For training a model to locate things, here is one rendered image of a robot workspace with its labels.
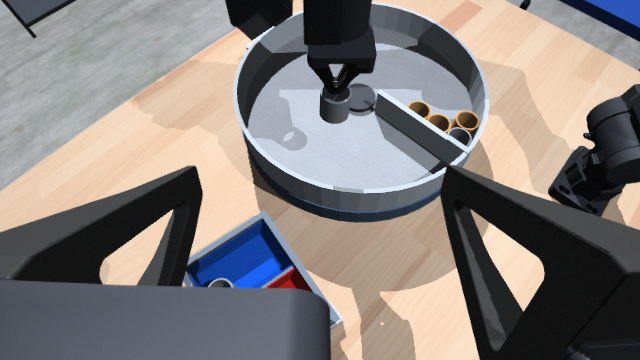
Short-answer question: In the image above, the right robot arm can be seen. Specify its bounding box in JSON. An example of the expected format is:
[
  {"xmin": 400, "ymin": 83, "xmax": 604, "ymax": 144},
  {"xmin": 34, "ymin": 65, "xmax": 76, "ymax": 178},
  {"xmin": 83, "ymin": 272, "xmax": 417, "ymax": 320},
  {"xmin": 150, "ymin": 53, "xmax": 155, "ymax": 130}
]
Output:
[{"xmin": 225, "ymin": 0, "xmax": 640, "ymax": 217}]

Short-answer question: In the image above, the grey metal bushing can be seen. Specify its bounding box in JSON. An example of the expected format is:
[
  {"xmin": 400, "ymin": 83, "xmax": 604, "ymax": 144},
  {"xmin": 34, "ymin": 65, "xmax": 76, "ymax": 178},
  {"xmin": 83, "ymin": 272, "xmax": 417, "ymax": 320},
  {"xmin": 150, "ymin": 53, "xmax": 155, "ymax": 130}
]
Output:
[
  {"xmin": 319, "ymin": 85, "xmax": 352, "ymax": 124},
  {"xmin": 447, "ymin": 127, "xmax": 472, "ymax": 147},
  {"xmin": 208, "ymin": 278, "xmax": 236, "ymax": 287}
]

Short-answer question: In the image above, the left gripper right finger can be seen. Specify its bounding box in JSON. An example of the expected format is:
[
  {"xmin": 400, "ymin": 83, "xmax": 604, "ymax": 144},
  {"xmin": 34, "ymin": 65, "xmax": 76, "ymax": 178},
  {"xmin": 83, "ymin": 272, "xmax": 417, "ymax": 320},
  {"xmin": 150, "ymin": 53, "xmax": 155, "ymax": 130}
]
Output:
[{"xmin": 440, "ymin": 165, "xmax": 640, "ymax": 360}]

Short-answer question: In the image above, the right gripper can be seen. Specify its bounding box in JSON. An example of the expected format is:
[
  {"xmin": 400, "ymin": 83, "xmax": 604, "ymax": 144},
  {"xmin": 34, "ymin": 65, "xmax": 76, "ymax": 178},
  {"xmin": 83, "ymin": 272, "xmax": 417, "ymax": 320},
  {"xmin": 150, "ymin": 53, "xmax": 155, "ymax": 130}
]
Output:
[{"xmin": 307, "ymin": 0, "xmax": 377, "ymax": 94}]

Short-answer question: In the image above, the grey round turntable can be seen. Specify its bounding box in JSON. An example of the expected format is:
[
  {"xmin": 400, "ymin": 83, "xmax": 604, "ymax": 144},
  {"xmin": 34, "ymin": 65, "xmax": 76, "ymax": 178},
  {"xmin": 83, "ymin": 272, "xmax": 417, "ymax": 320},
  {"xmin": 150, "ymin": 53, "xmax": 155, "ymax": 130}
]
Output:
[{"xmin": 233, "ymin": 2, "xmax": 489, "ymax": 223}]

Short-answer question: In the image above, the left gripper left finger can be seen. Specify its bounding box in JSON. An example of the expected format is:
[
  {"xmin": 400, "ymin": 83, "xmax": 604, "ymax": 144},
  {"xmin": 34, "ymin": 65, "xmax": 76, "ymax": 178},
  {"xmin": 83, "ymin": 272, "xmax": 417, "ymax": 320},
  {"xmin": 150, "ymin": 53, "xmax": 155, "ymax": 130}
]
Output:
[{"xmin": 0, "ymin": 165, "xmax": 203, "ymax": 286}]

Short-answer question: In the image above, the bronze bushing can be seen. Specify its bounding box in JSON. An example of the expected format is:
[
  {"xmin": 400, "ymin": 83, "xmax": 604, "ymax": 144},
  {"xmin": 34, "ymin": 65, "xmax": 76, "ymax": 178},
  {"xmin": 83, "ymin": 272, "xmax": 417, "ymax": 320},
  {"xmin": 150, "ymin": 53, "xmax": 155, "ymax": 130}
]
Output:
[
  {"xmin": 451, "ymin": 111, "xmax": 480, "ymax": 137},
  {"xmin": 427, "ymin": 114, "xmax": 451, "ymax": 134},
  {"xmin": 407, "ymin": 101, "xmax": 431, "ymax": 120}
]

